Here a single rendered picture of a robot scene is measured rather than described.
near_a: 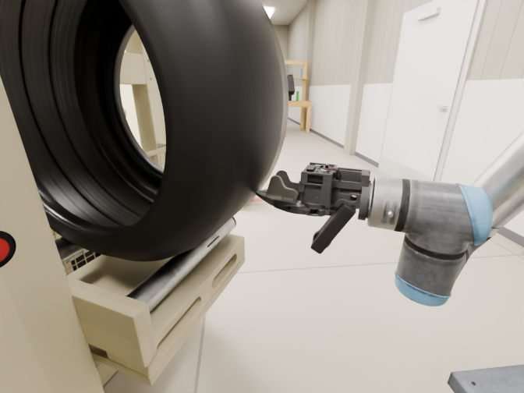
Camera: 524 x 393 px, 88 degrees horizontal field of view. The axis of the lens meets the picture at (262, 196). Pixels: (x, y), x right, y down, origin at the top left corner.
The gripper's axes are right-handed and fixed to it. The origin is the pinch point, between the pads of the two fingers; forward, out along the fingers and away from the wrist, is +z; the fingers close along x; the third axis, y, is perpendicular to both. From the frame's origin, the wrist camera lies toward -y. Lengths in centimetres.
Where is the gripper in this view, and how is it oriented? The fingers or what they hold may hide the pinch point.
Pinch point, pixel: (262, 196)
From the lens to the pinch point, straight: 54.9
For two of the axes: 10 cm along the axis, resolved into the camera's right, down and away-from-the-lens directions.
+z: -9.3, -1.3, 3.4
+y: 0.0, -9.3, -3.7
